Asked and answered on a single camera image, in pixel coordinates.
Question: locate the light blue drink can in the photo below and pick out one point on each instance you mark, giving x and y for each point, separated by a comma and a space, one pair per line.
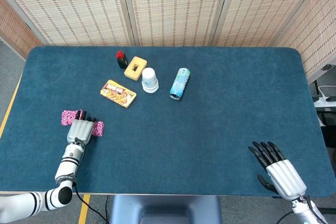
179, 83

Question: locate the white paper cup stack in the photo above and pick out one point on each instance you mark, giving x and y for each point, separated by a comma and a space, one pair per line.
149, 81

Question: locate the white power strip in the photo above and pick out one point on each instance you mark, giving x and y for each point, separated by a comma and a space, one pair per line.
325, 101

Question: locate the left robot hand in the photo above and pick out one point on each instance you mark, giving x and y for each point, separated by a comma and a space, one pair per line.
80, 130

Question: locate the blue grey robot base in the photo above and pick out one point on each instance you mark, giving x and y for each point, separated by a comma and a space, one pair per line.
165, 208

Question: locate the yellow snack box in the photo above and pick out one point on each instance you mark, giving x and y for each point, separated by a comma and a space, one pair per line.
118, 94

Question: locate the black equipment beside table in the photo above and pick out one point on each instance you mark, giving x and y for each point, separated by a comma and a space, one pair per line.
329, 132

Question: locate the beige woven screen panel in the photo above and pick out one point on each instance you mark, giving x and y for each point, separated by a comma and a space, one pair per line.
317, 30
178, 6
262, 6
73, 6

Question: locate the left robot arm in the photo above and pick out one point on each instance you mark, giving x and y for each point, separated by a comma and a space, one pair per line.
67, 166

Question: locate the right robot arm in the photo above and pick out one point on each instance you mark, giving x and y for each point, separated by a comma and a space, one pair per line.
304, 211

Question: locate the blue felt table cover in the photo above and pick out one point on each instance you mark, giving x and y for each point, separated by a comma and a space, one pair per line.
183, 142

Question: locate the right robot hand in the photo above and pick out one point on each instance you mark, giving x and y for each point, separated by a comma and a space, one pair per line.
284, 178

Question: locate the black screen hinge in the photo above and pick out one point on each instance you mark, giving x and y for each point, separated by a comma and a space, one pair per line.
327, 67

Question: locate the yellow sponge block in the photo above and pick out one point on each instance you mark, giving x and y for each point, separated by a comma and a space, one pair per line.
131, 73

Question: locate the orange woven screen panel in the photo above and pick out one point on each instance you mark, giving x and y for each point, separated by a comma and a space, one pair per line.
13, 32

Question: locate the black bottle red cap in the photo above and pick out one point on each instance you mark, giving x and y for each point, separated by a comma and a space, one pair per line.
122, 61

